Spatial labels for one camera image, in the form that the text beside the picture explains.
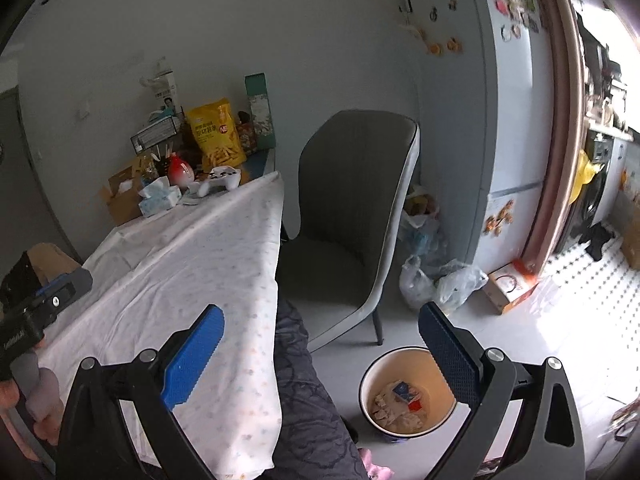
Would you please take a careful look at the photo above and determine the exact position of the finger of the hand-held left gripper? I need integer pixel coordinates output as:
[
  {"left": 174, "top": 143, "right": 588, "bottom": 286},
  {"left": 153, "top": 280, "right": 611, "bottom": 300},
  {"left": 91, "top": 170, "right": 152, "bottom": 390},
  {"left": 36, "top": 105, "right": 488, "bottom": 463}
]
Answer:
[{"left": 35, "top": 269, "right": 94, "bottom": 331}]

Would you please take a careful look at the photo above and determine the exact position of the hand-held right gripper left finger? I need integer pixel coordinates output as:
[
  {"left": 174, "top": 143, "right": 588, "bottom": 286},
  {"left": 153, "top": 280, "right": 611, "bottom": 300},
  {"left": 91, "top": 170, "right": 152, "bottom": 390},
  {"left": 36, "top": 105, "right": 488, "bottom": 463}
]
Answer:
[{"left": 54, "top": 304, "right": 226, "bottom": 480}]

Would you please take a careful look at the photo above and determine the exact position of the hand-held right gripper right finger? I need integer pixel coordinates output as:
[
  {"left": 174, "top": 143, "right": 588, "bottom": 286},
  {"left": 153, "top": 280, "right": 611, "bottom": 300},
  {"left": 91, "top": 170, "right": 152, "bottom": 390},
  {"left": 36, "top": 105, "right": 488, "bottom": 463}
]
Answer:
[{"left": 417, "top": 301, "right": 586, "bottom": 480}]

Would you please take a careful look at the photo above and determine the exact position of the round trash bin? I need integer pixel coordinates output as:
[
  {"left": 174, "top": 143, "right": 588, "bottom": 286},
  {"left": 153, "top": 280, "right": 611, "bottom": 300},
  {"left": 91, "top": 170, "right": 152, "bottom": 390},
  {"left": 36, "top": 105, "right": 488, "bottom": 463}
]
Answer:
[{"left": 359, "top": 346, "right": 458, "bottom": 445}]

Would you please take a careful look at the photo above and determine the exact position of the person's left hand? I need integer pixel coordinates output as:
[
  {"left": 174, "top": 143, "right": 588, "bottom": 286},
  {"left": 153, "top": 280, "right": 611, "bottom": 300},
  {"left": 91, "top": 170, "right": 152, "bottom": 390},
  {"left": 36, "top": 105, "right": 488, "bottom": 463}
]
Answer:
[{"left": 0, "top": 367, "right": 65, "bottom": 448}]

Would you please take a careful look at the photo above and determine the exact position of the tan jacket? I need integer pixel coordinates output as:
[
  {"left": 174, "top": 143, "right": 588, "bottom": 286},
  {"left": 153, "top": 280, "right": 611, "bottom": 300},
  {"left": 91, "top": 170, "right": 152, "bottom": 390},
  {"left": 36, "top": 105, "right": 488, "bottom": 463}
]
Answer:
[{"left": 25, "top": 242, "right": 83, "bottom": 286}]

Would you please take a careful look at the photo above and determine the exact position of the orange and white cardboard box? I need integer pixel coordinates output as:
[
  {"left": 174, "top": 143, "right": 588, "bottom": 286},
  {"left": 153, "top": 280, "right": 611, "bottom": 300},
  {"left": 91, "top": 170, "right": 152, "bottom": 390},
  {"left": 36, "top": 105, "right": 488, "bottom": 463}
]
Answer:
[{"left": 486, "top": 259, "right": 542, "bottom": 315}]

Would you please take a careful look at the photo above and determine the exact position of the brown cardboard box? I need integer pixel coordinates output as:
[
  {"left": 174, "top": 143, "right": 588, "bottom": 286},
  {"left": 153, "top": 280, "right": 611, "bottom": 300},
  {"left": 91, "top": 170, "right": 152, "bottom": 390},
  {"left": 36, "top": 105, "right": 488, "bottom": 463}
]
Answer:
[{"left": 101, "top": 157, "right": 151, "bottom": 227}]

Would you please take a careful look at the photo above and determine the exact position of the grey door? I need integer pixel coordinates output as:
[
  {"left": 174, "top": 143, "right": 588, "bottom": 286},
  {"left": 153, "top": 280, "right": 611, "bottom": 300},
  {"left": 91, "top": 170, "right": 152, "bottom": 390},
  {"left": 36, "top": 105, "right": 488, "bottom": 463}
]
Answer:
[{"left": 0, "top": 85, "right": 83, "bottom": 266}]

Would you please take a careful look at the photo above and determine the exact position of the person's dark patterned trouser leg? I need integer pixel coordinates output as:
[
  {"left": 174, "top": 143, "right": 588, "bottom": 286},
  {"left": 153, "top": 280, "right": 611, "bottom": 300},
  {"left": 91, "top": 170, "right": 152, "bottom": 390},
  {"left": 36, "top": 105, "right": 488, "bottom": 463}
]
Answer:
[{"left": 272, "top": 297, "right": 368, "bottom": 480}]

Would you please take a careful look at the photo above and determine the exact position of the bluish plastic bag with food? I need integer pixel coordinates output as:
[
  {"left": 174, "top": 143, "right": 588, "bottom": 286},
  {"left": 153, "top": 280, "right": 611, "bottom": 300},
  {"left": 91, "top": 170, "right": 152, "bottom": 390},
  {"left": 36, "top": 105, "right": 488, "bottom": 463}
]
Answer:
[{"left": 402, "top": 185, "right": 446, "bottom": 261}]

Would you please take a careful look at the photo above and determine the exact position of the blue tissue box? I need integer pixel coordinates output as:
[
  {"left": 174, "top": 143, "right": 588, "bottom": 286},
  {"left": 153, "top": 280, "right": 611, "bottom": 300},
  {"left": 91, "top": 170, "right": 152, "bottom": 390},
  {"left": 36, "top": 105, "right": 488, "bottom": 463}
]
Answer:
[{"left": 137, "top": 177, "right": 183, "bottom": 218}]

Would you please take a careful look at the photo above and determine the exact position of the red and white bottle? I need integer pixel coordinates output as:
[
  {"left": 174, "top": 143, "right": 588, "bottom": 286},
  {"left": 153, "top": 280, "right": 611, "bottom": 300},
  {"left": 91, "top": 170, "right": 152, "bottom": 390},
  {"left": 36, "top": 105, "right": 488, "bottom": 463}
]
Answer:
[{"left": 166, "top": 154, "right": 195, "bottom": 188}]

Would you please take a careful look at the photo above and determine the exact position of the white game controller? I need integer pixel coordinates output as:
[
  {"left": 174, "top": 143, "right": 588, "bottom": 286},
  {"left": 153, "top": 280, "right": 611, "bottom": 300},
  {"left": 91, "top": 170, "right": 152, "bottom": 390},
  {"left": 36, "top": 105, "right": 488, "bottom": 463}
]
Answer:
[{"left": 187, "top": 165, "right": 243, "bottom": 198}]

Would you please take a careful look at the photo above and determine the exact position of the grey upholstered chair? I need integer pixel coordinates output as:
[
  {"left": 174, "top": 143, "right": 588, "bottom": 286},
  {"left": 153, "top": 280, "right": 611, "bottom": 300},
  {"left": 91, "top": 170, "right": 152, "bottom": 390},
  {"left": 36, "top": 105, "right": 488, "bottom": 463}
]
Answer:
[{"left": 277, "top": 109, "right": 421, "bottom": 353}]

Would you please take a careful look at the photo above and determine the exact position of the blue storage box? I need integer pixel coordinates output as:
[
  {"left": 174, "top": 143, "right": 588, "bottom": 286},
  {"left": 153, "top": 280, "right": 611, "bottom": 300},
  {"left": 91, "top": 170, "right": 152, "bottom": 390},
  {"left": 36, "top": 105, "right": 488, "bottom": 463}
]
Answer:
[{"left": 244, "top": 147, "right": 277, "bottom": 181}]

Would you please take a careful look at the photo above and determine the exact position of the white refrigerator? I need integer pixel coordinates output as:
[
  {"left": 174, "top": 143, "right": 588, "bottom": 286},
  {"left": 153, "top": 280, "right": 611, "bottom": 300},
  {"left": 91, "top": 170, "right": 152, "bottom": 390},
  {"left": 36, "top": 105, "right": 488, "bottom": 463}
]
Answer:
[{"left": 417, "top": 0, "right": 556, "bottom": 273}]

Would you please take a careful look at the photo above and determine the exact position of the yellow snack bag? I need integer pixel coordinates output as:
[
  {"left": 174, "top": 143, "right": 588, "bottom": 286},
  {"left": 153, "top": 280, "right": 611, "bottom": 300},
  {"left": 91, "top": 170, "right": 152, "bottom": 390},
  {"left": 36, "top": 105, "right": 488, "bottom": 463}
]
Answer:
[{"left": 186, "top": 98, "right": 248, "bottom": 171}]

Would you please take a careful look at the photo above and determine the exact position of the yellow hanging cloth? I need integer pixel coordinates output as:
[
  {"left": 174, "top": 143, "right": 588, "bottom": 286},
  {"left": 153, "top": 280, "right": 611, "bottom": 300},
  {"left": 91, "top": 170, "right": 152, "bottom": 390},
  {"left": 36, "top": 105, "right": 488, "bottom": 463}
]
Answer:
[{"left": 570, "top": 149, "right": 606, "bottom": 206}]

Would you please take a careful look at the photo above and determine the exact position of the dark red snack packet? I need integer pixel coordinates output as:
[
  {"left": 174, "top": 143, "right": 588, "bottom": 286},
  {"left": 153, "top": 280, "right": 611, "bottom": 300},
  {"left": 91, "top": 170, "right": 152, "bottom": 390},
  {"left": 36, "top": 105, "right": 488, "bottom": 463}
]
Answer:
[{"left": 235, "top": 110, "right": 258, "bottom": 156}]

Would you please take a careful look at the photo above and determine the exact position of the white printed carton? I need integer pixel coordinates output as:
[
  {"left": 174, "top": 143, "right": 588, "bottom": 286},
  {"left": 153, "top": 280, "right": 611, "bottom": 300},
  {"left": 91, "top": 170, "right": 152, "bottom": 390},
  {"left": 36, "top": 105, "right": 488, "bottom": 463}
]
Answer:
[{"left": 141, "top": 57, "right": 181, "bottom": 116}]

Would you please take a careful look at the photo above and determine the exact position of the tall green box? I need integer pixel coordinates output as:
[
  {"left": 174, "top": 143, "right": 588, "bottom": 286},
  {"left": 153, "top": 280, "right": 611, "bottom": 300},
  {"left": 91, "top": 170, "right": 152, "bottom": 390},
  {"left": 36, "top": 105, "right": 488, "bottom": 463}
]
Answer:
[{"left": 244, "top": 73, "right": 277, "bottom": 151}]

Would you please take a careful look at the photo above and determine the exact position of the group of fridge magnets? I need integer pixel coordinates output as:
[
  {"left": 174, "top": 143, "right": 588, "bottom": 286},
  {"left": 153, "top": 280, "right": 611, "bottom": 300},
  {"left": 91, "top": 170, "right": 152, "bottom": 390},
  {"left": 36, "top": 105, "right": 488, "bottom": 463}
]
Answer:
[{"left": 492, "top": 0, "right": 543, "bottom": 41}]

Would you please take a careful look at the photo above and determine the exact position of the black wire basket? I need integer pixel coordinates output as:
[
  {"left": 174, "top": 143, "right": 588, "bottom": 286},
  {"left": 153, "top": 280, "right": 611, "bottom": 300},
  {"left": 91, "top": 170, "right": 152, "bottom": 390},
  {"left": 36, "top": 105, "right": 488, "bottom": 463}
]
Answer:
[{"left": 130, "top": 117, "right": 183, "bottom": 153}]

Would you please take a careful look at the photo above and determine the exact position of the pinkish door frame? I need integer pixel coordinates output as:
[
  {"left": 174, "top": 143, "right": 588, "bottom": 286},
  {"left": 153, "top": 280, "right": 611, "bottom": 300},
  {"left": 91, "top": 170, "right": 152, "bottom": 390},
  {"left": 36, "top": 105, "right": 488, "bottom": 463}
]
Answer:
[{"left": 522, "top": 0, "right": 586, "bottom": 276}]

